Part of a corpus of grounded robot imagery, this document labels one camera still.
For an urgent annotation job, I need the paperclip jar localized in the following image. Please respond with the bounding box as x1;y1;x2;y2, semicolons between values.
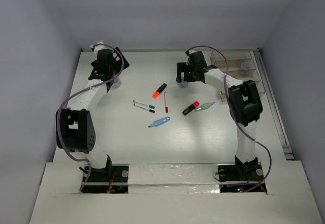
239;61;251;77
178;82;188;88
111;79;122;89

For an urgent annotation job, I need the pink black highlighter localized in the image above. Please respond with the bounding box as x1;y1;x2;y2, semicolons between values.
182;101;200;116

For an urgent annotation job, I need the orange black highlighter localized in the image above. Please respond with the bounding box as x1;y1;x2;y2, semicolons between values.
152;83;167;99

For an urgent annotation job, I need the red capped white marker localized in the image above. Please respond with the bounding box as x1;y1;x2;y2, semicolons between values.
164;92;169;113

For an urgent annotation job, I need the blue capped white marker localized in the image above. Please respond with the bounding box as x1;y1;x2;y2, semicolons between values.
133;100;155;109

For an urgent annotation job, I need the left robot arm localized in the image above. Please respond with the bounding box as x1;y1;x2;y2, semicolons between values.
56;43;129;181

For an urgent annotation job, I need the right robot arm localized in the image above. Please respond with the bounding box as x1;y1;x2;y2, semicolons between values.
176;50;263;179

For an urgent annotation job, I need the green translucent highlighter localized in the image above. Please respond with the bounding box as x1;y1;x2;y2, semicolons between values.
195;102;215;112

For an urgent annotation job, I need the clear acrylic drawer organizer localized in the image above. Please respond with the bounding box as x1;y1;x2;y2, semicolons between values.
210;50;265;97

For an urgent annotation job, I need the black capped white marker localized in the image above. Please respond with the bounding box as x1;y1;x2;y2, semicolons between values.
134;104;155;113

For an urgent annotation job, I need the blue translucent highlighter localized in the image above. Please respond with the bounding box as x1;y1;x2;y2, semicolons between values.
148;117;170;128

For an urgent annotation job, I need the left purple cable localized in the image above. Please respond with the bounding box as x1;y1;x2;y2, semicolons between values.
57;43;125;191

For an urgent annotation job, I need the purple cable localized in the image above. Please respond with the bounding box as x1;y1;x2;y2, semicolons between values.
57;43;125;191
186;45;274;193

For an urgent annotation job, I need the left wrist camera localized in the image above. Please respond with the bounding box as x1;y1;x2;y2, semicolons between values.
90;41;106;54

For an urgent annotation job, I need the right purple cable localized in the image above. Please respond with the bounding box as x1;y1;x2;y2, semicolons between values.
186;45;274;193

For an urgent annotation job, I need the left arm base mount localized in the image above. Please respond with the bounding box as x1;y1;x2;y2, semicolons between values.
81;165;129;194

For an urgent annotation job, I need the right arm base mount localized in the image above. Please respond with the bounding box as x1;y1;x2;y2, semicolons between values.
214;164;267;193

